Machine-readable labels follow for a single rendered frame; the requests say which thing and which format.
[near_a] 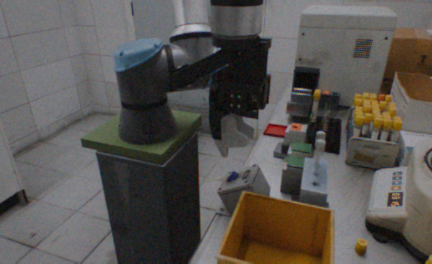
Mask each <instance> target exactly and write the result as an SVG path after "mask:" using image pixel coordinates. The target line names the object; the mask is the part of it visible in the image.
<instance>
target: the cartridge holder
mask: <svg viewBox="0 0 432 264"><path fill-rule="evenodd" d="M289 148H290V147H289V145H285V144H284V141H283V142H278V143H277V146H276V149H275V150H274V152H273V156H276V157H281V158H285V157H286V158H287V152H288V150H289ZM313 153H314V148H312V149H311V154H310V159H311V158H312V157H313Z"/></svg>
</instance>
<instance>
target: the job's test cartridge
mask: <svg viewBox="0 0 432 264"><path fill-rule="evenodd" d="M306 128H307V125H303V124H294V123H292V125H289V126H288V127H287V130H286V132H285V140H284V144H285V145H290V143H294V142H303V143H305V142H306V137H307V132H306Z"/></svg>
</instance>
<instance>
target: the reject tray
mask: <svg viewBox="0 0 432 264"><path fill-rule="evenodd" d="M286 130H287V126H286V125H280V124H271V123H268V124H267V126H266V128H265V131H264V132H263V134H264V135H268V136H272V137H282V138H285V132H286Z"/></svg>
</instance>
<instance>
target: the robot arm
mask: <svg viewBox="0 0 432 264"><path fill-rule="evenodd" d="M170 2H171V8H172V14H173V23H174V32H173V33H172V34H171V35H170V36H169V40H170V44H168V45H163V42H162V40H160V39H158V38H146V39H136V40H134V41H130V42H128V43H125V44H121V45H120V46H119V47H118V48H117V49H116V50H115V51H114V52H113V60H114V71H115V74H116V78H117V83H118V87H119V99H120V103H121V111H120V116H119V137H120V138H121V139H122V140H123V141H124V142H128V143H131V144H135V145H150V144H154V143H158V142H163V141H164V140H167V139H169V138H170V137H172V136H173V135H175V132H176V131H177V125H176V120H175V116H174V115H173V113H172V111H171V109H170V105H169V102H168V96H167V93H171V92H179V91H186V90H191V89H202V90H204V89H207V88H210V90H209V125H210V129H211V134H212V139H213V140H214V142H215V144H216V147H217V149H218V150H219V152H221V155H222V157H227V155H228V151H229V148H230V147H246V146H248V144H249V139H248V138H251V137H253V136H254V128H253V127H252V126H250V125H248V124H247V123H246V122H245V121H243V117H246V118H251V119H259V110H264V109H265V106H266V104H269V97H270V88H271V74H267V57H268V49H270V48H271V47H272V38H260V35H258V34H261V30H262V8H263V5H262V4H263V0H211V27H209V26H208V20H207V13H206V0H170ZM226 65H227V66H226ZM253 110H256V111H253Z"/></svg>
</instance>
